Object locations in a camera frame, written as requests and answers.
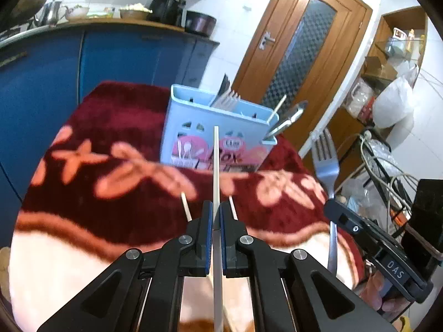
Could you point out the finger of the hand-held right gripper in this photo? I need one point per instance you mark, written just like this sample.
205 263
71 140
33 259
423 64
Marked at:
346 219

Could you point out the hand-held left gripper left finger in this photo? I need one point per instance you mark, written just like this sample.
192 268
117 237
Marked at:
208 235

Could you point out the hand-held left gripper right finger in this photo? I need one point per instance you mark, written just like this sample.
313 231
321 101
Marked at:
223 238

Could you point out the ivory chopstick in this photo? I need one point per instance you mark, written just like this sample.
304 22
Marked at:
216 173

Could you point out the stainless steel table knife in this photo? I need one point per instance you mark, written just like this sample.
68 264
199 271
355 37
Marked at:
278 128
297 109

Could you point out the light blue plastic utensil box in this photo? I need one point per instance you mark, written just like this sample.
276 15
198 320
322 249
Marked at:
187 114

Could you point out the person's right hand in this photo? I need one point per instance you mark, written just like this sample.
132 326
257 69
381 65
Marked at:
391 302

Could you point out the clear plastic bag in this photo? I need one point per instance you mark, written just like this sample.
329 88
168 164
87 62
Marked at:
360 193

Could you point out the wooden shelf unit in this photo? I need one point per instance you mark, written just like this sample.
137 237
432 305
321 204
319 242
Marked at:
346 145

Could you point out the red and pink floral blanket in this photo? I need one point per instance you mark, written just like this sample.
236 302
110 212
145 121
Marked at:
103 221

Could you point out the clear bag with pink contents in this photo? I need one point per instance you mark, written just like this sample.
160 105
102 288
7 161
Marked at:
360 98

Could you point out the white plastic bag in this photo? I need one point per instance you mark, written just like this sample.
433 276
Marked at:
394 103

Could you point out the cardboard box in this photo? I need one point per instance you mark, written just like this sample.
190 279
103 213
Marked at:
379 69

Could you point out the wooden door with glass panel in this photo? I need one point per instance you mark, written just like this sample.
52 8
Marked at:
263 69

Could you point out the dark cooker pot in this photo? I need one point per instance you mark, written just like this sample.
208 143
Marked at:
200 24

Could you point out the blue kitchen cabinet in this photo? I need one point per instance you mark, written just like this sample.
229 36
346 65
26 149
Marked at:
41 93

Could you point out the black air fryer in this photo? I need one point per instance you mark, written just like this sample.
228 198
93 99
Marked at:
168 8

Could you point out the bowl of pale food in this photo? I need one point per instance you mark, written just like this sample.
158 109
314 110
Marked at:
135 11

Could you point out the small white bowl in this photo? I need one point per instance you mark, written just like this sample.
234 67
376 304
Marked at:
76 12

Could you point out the black wok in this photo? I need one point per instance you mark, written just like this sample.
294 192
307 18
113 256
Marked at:
29 5

